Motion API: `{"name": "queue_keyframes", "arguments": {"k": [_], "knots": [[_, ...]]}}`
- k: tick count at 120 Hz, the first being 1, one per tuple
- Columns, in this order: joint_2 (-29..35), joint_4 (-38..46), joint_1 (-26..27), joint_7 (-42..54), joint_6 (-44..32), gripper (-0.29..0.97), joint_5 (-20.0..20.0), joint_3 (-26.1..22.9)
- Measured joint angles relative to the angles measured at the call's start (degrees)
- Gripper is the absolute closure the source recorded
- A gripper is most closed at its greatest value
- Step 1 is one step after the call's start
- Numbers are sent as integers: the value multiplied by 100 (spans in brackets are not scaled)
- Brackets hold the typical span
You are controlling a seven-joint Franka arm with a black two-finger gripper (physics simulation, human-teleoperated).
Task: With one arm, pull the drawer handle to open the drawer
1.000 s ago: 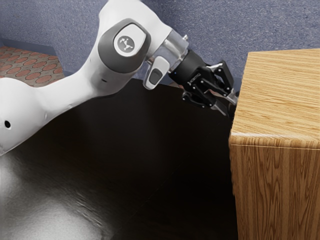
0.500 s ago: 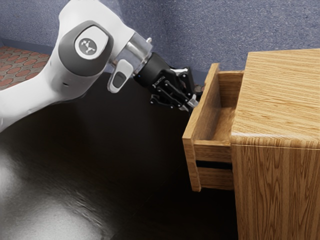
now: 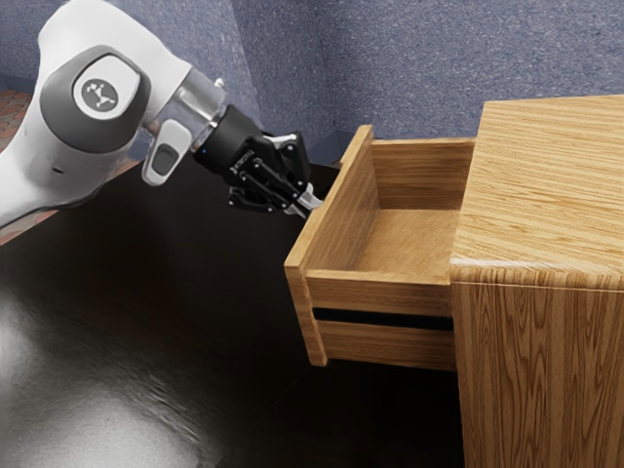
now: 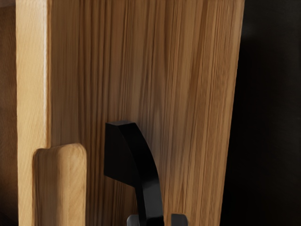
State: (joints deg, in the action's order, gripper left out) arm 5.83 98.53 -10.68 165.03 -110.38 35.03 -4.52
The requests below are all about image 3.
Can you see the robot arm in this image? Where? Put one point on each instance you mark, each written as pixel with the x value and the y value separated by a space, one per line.
pixel 102 44

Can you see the wooden drawer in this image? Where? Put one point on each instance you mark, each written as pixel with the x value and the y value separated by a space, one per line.
pixel 414 244

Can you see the wooden cabinet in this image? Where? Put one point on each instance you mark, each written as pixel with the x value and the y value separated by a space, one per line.
pixel 536 244

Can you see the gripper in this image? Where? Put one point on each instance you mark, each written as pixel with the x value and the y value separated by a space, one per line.
pixel 229 139

